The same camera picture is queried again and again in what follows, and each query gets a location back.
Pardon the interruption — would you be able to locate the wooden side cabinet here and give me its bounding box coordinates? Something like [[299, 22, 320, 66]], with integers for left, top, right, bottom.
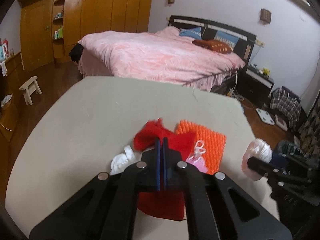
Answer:
[[0, 51, 25, 143]]

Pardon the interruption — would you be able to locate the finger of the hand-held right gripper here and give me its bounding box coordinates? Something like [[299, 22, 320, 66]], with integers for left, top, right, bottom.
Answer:
[[247, 156, 278, 178], [271, 153, 287, 167]]

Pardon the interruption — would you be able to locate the orange foam net pad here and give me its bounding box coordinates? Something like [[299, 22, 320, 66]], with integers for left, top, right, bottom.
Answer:
[[174, 119, 227, 176]]

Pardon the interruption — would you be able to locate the small wooden stool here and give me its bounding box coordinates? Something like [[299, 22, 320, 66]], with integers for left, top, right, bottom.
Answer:
[[19, 76, 42, 105]]

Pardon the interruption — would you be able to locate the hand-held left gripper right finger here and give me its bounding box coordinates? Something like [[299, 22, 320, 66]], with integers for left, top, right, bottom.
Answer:
[[162, 137, 293, 240]]

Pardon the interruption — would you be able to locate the black cloth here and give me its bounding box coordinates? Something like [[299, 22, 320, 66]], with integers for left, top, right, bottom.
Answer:
[[69, 44, 84, 62]]

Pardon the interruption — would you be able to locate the white bathroom scale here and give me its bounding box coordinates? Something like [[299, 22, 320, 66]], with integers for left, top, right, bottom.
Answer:
[[255, 107, 274, 127]]

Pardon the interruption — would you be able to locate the white rag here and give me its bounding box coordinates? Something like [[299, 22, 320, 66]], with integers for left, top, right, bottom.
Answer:
[[1, 94, 13, 108]]

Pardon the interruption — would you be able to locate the brown dotted pillow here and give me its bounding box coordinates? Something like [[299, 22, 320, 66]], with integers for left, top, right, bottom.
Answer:
[[192, 39, 232, 54]]

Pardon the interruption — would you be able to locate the plaid cloth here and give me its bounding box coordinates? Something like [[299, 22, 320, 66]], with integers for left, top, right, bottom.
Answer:
[[269, 87, 303, 128]]

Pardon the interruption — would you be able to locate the dark purple bag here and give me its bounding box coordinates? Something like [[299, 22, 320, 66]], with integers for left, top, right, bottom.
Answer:
[[281, 85, 300, 100]]

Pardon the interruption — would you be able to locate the red knitted glove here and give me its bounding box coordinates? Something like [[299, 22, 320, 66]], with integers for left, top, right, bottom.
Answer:
[[133, 118, 197, 221]]

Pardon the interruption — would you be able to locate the white cloth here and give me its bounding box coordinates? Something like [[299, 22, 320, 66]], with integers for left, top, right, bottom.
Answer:
[[109, 144, 137, 176]]

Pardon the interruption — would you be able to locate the blue pillow with patterned band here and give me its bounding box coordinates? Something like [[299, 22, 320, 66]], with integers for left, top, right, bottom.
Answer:
[[214, 31, 240, 50]]

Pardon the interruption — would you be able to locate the white scale with red top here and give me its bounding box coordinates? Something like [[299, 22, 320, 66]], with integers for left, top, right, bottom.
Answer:
[[274, 115, 289, 130]]

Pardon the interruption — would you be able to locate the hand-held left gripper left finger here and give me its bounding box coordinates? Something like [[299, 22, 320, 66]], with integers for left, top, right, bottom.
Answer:
[[29, 137, 162, 240]]

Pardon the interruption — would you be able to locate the wooden door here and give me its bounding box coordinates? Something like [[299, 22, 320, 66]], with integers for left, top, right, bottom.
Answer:
[[20, 0, 54, 72]]

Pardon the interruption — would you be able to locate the dark patterned curtain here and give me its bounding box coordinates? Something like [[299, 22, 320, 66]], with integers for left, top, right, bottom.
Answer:
[[291, 5, 320, 160]]

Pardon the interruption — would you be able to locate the large brown wall lamp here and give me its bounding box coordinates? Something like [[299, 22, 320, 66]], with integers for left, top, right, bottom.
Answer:
[[260, 8, 272, 24]]

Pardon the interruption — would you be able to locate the dark wooden bed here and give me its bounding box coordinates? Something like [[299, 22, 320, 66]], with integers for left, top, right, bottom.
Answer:
[[69, 15, 257, 93]]

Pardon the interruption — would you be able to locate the wooden wardrobe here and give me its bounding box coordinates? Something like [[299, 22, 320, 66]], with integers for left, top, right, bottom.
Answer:
[[19, 0, 155, 65]]

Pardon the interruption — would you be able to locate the dark nightstand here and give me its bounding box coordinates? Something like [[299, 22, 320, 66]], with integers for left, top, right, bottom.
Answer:
[[236, 65, 275, 108]]

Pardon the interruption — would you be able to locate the pink floral blanket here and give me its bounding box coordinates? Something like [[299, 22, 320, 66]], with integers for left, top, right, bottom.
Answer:
[[77, 26, 246, 92]]

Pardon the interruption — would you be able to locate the pink packet with white loops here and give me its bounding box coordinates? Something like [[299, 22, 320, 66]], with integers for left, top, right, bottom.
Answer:
[[185, 140, 210, 173]]

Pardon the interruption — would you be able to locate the pinkish white plastic bag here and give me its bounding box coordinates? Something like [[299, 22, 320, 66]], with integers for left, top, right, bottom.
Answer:
[[242, 138, 272, 182]]

